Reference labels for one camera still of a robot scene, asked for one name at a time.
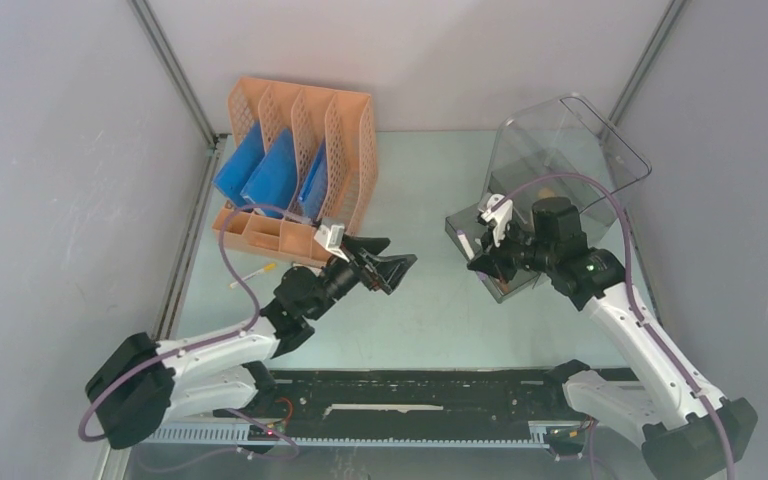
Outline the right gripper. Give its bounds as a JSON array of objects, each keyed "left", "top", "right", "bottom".
[{"left": 470, "top": 217, "right": 555, "bottom": 284}]

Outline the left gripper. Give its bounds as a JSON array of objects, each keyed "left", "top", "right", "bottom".
[{"left": 306, "top": 234, "right": 415, "bottom": 321}]

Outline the purple cap marker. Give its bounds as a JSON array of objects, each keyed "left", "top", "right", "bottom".
[{"left": 456, "top": 230, "right": 475, "bottom": 261}]

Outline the blue folder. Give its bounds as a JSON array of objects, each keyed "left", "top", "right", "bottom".
[
  {"left": 297, "top": 141, "right": 328, "bottom": 220},
  {"left": 213, "top": 121, "right": 265, "bottom": 207},
  {"left": 242, "top": 129, "right": 298, "bottom": 210}
]

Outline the clear plastic drawer cabinet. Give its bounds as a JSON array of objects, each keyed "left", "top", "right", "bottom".
[{"left": 445, "top": 94, "right": 652, "bottom": 308}]

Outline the blue folder front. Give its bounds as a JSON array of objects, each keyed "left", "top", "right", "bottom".
[{"left": 213, "top": 121, "right": 265, "bottom": 207}]

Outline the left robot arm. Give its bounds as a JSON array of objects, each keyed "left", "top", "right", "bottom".
[{"left": 79, "top": 236, "right": 417, "bottom": 449}]

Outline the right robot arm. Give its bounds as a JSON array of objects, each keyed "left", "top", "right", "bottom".
[{"left": 468, "top": 194, "right": 758, "bottom": 479}]

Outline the orange plastic file organizer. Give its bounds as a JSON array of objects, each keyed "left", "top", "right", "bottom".
[{"left": 212, "top": 76, "right": 378, "bottom": 267}]

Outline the yellow cap marker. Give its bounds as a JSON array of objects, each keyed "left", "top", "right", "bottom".
[{"left": 228, "top": 262, "right": 277, "bottom": 289}]

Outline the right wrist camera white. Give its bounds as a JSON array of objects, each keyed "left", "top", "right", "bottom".
[{"left": 477, "top": 192, "right": 514, "bottom": 246}]

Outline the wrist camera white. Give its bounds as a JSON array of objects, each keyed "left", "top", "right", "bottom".
[
  {"left": 477, "top": 192, "right": 514, "bottom": 246},
  {"left": 314, "top": 218, "right": 348, "bottom": 261}
]

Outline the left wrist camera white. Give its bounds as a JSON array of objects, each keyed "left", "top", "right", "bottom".
[{"left": 314, "top": 218, "right": 348, "bottom": 261}]

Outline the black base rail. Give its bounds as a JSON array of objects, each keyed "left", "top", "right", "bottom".
[{"left": 214, "top": 368, "right": 617, "bottom": 444}]

